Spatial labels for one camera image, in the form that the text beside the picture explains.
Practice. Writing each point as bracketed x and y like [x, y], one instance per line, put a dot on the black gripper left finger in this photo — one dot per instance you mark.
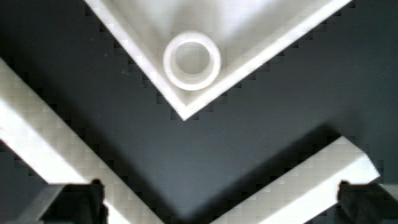
[68, 204]

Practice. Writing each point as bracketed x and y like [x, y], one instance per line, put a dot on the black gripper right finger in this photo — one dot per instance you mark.
[366, 205]

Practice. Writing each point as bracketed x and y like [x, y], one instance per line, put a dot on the white square tabletop part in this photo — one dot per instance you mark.
[199, 41]

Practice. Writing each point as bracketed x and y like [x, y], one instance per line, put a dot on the white U-shaped obstacle fence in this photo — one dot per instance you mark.
[286, 203]

